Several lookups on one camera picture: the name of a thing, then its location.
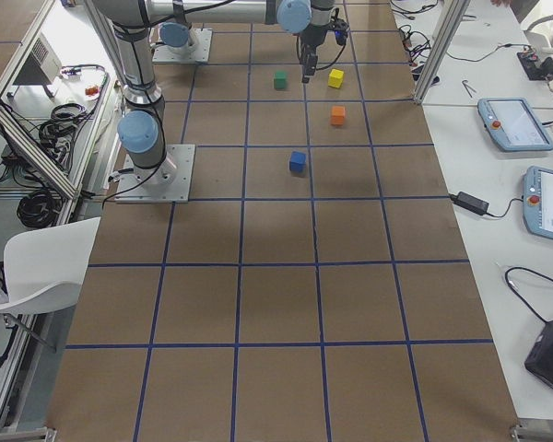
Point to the green wooden block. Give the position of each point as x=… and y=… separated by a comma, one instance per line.
x=280, y=80

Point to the blue wooden block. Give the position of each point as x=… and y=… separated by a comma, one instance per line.
x=297, y=162

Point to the orange wooden block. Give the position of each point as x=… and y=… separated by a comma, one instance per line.
x=338, y=115

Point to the white plastic chair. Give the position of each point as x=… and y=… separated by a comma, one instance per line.
x=45, y=270

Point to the lower teach pendant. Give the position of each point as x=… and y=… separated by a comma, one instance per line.
x=538, y=201

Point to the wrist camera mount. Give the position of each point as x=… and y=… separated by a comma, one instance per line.
x=340, y=29

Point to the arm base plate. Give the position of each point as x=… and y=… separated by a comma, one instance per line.
x=170, y=183
x=180, y=45

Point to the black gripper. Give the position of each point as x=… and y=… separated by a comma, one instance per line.
x=308, y=47

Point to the yellow wooden block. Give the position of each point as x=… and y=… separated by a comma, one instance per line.
x=336, y=78

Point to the upper teach pendant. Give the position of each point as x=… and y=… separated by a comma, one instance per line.
x=513, y=126

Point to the teach pendant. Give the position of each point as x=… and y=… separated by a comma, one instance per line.
x=513, y=126
x=538, y=201

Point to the aluminium frame post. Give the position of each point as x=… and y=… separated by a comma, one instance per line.
x=449, y=22

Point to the black power adapter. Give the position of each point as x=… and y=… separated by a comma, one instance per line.
x=469, y=203

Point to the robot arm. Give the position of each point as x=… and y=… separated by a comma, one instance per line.
x=311, y=21
x=140, y=131

